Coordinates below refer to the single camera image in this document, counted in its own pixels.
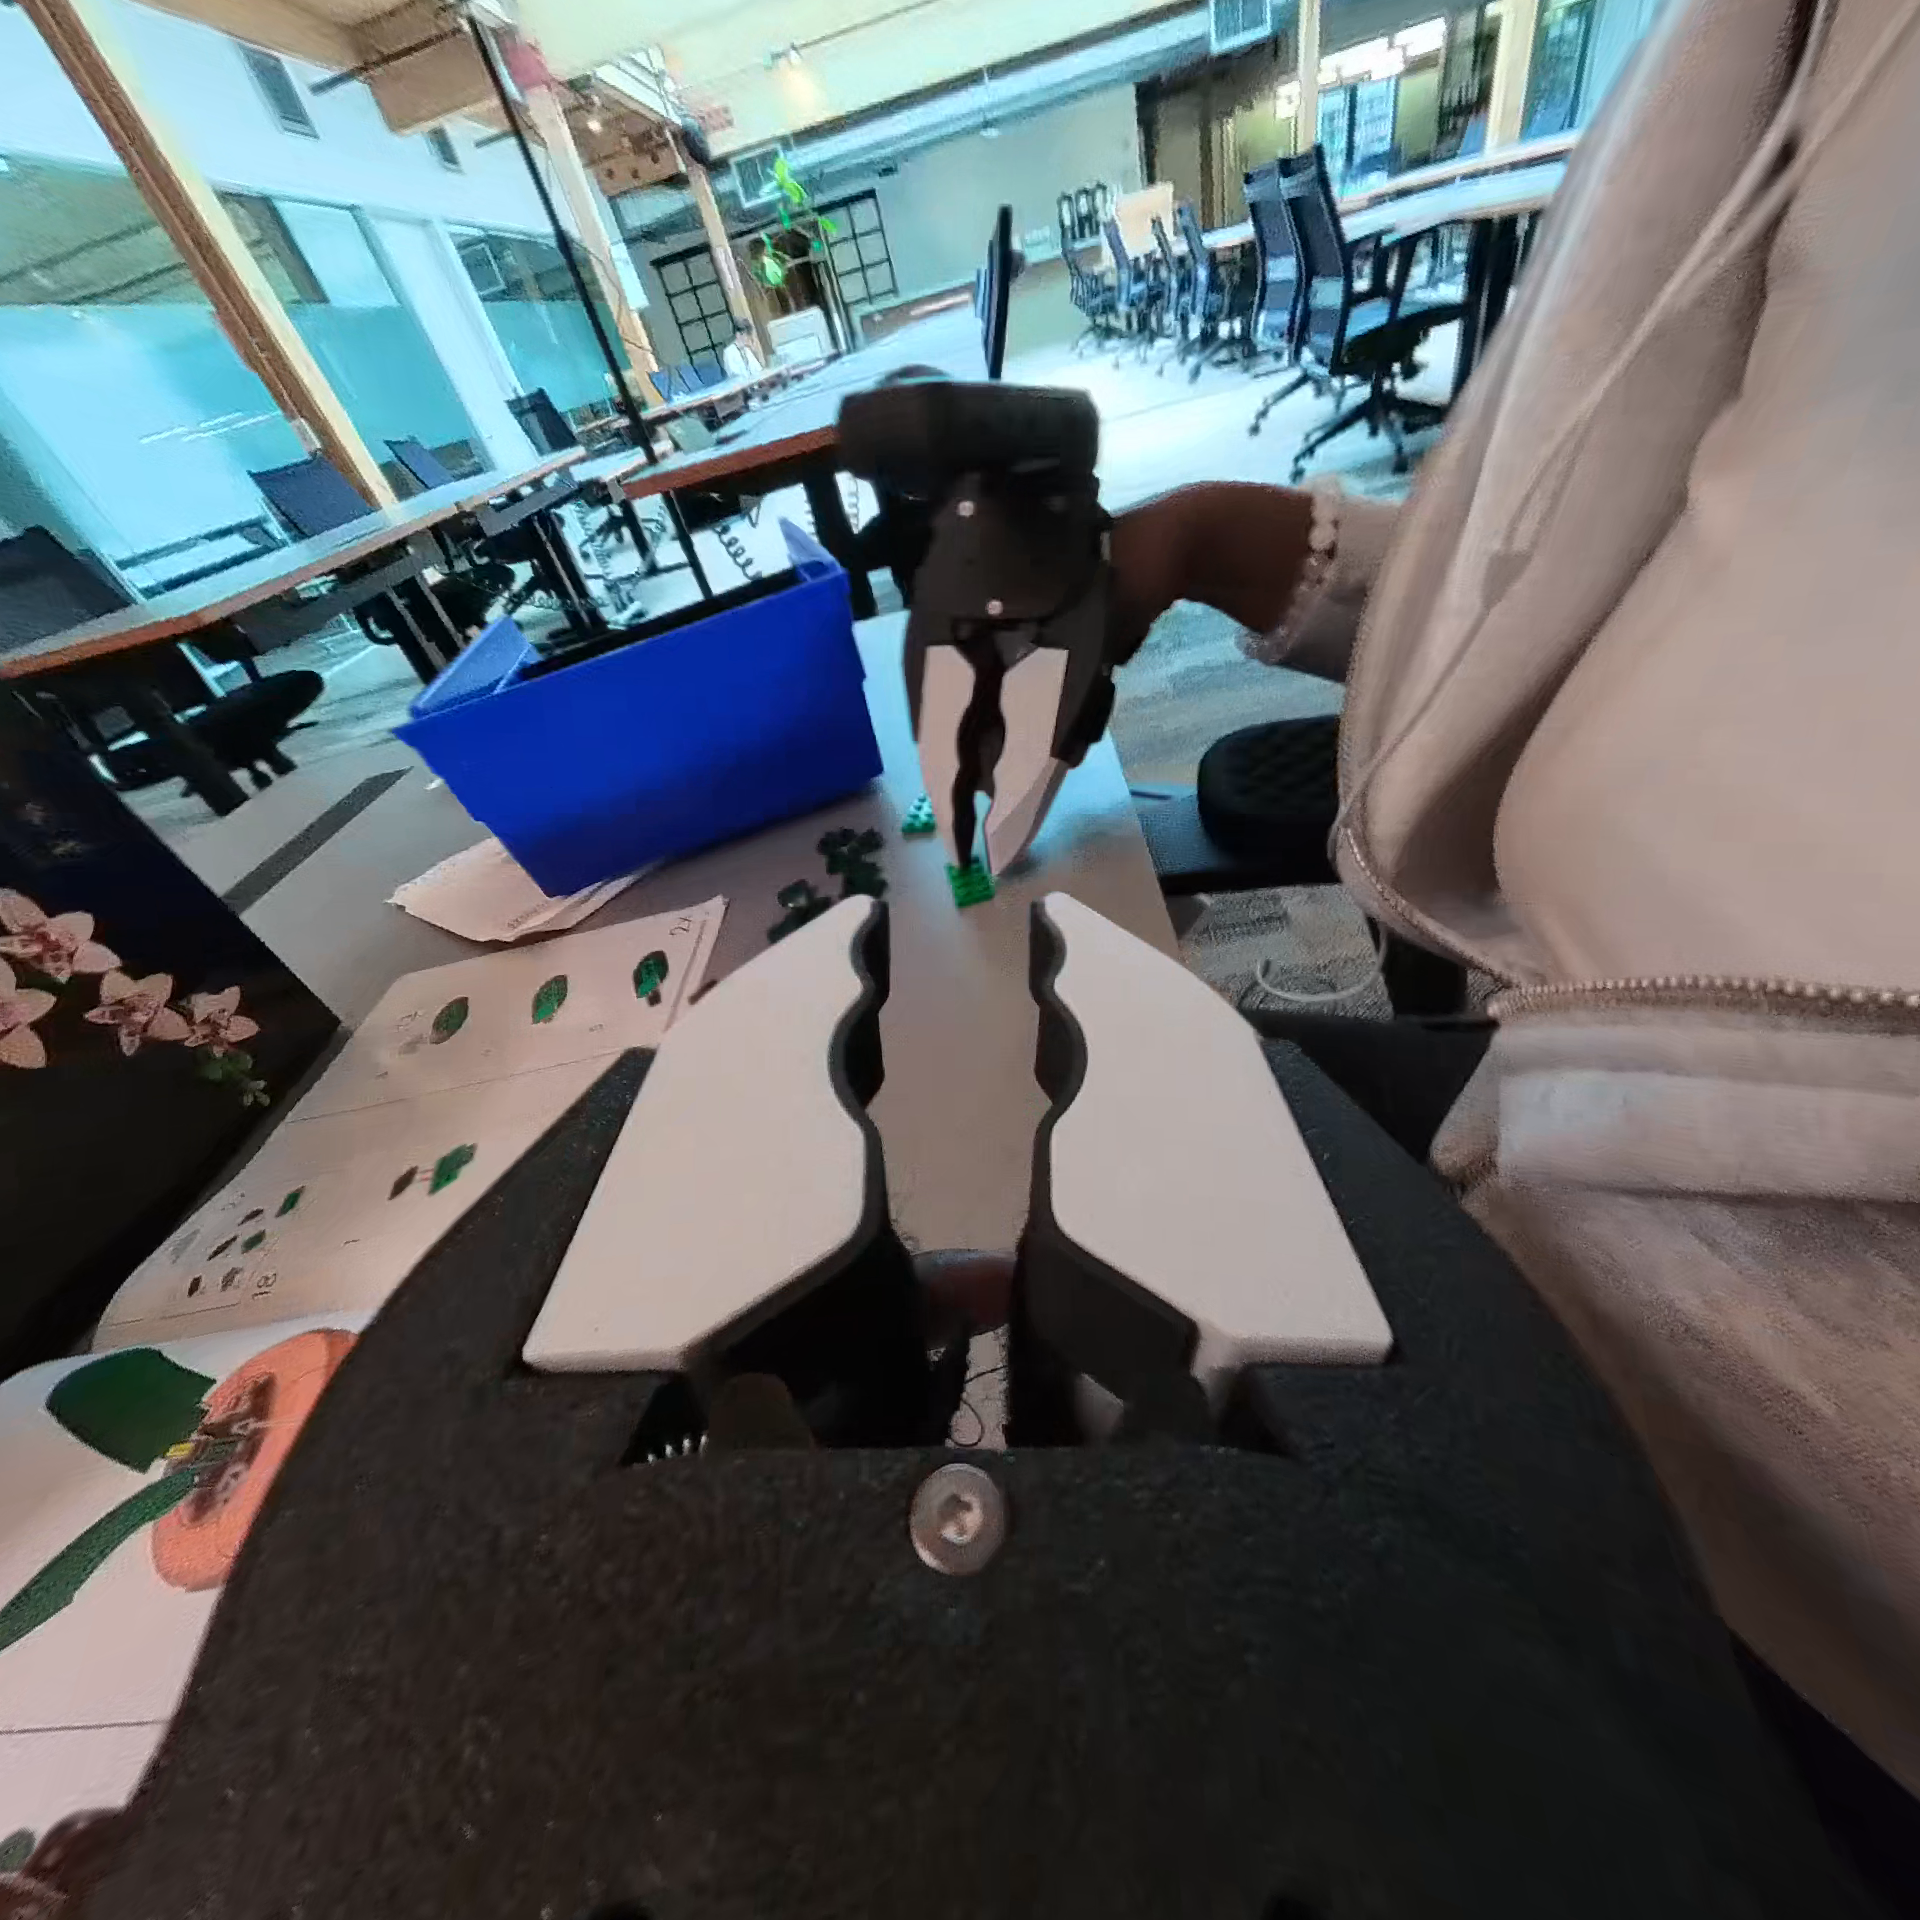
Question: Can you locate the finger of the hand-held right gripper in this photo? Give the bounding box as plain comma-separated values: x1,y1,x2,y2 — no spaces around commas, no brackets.
979,645,1077,881
915,642,994,873

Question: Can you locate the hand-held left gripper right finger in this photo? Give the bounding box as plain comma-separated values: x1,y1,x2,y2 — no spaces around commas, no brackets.
1009,888,1402,1441

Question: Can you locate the black orchid print box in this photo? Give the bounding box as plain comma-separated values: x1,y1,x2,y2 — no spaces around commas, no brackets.
0,690,346,1382

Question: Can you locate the hanging green plant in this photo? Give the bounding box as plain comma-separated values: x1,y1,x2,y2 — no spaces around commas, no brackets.
755,151,846,289

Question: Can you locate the person's right hand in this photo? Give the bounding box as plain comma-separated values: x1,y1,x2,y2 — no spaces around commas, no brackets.
1107,479,1318,665

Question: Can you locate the black office chair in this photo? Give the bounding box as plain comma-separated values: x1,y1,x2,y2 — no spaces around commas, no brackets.
0,525,327,817

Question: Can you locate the black monitor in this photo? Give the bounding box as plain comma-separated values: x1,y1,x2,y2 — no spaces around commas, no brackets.
980,203,1023,383

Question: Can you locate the person's beige zip jacket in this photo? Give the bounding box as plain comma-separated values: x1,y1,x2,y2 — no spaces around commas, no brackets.
1335,0,1920,1801

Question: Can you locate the thick open instruction booklet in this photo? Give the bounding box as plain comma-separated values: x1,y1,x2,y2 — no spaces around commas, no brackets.
93,895,732,1354

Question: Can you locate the blue plastic bin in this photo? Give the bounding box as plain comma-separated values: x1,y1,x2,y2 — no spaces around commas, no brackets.
393,517,887,898

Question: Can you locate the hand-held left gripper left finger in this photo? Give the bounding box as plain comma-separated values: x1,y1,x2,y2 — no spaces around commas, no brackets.
519,894,929,1413

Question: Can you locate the row of black office chairs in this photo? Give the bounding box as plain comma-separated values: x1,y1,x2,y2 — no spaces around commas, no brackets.
1053,141,1470,485

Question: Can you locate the instruction booklet with pot picture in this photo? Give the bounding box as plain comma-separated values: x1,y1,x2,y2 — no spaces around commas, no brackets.
0,1318,369,1875

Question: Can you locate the wooden support post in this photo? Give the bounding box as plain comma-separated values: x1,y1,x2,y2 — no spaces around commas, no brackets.
23,0,401,512

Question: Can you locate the white paper sheet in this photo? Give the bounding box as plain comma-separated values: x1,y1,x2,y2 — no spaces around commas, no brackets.
391,839,663,943

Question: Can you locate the long wooden office desk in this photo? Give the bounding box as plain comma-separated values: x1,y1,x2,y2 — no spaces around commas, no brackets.
0,448,639,817
577,321,999,618

